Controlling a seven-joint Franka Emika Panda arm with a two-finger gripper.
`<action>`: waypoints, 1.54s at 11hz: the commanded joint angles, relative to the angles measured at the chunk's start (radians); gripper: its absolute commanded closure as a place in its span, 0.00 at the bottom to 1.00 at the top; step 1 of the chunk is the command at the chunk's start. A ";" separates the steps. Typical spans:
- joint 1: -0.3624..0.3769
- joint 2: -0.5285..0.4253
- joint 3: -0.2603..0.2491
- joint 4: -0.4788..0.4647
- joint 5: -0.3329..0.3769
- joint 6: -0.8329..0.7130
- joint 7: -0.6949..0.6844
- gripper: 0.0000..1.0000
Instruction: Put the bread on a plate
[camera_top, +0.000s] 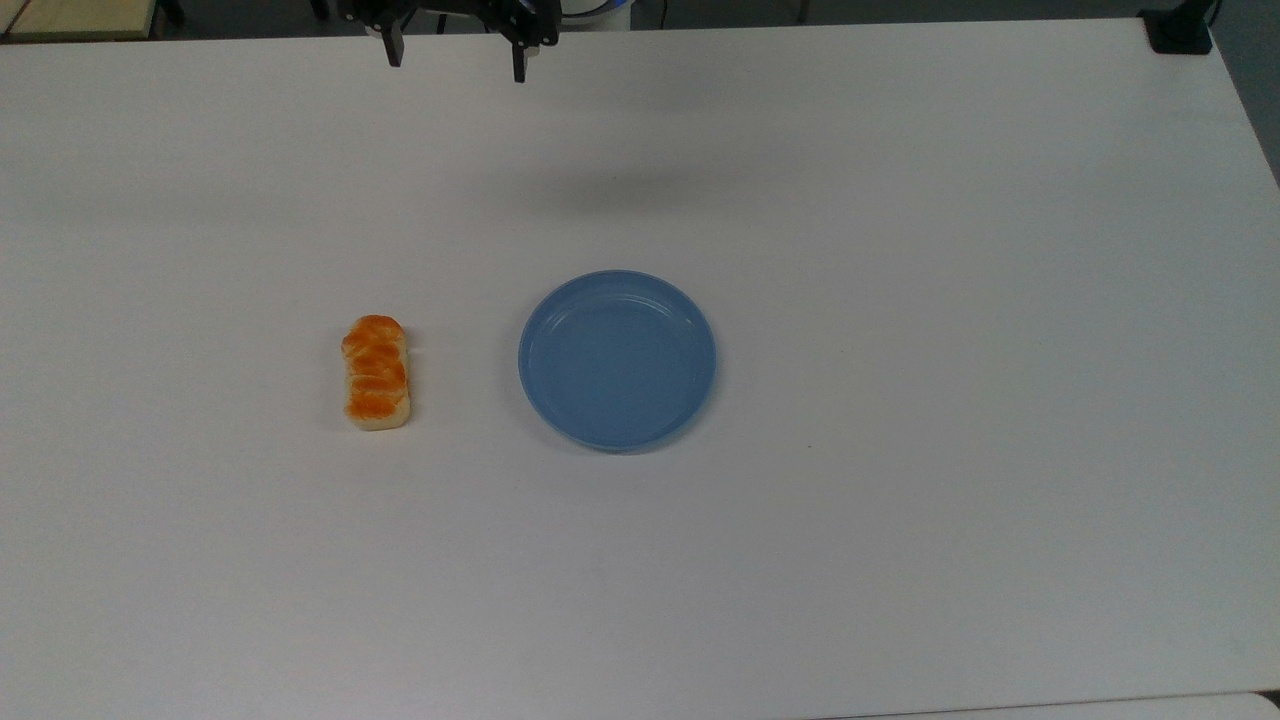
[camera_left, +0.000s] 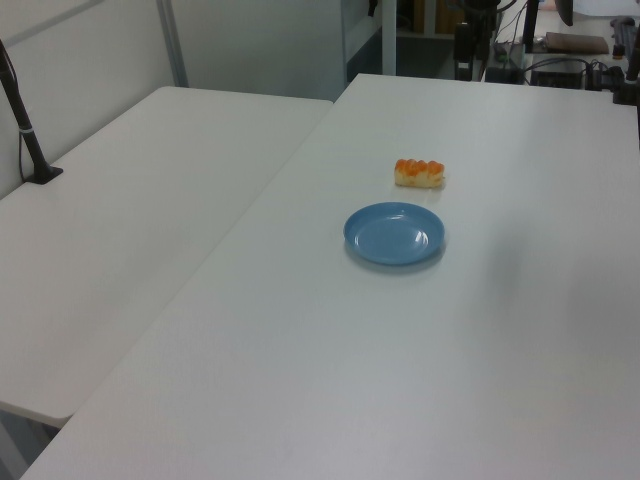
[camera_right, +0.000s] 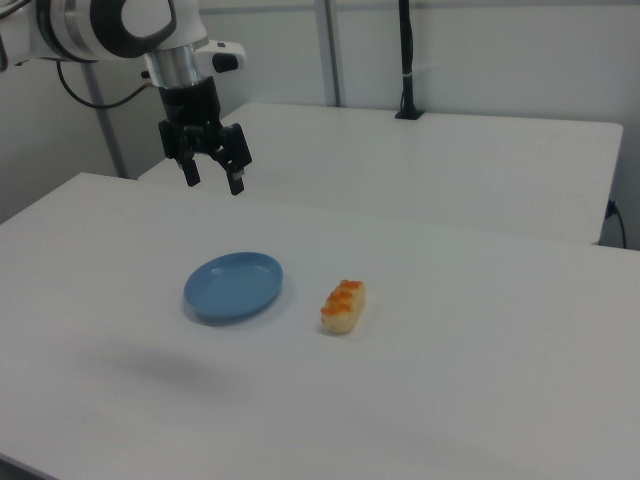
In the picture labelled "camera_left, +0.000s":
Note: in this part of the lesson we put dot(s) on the black monitor stand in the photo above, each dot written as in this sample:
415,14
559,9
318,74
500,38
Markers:
531,25

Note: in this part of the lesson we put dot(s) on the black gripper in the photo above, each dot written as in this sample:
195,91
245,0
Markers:
463,40

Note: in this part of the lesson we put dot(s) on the white side table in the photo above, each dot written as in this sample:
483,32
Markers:
125,225

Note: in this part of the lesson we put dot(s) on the dark robot arm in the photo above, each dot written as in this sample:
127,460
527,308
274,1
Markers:
484,30

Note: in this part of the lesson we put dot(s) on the white partition post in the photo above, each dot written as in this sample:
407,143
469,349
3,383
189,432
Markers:
172,42

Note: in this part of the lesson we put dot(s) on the white background desk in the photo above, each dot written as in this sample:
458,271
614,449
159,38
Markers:
560,30

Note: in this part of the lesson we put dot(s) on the black electronics box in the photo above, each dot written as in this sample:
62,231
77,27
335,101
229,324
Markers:
555,75

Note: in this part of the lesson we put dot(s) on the blue round plate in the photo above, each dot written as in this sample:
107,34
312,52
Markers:
385,240

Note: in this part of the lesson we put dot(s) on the wooden cabinet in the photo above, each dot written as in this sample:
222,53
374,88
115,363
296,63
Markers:
435,15

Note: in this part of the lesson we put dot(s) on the black clamp mount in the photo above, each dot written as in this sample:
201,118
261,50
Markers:
627,75

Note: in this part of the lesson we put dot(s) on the white metal frame post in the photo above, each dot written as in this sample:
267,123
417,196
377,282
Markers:
389,35

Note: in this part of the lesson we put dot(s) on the black camera stand pole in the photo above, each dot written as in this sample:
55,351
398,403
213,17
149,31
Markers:
22,125

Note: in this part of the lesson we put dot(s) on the orange glazed bread roll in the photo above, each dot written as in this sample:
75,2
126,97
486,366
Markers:
420,175

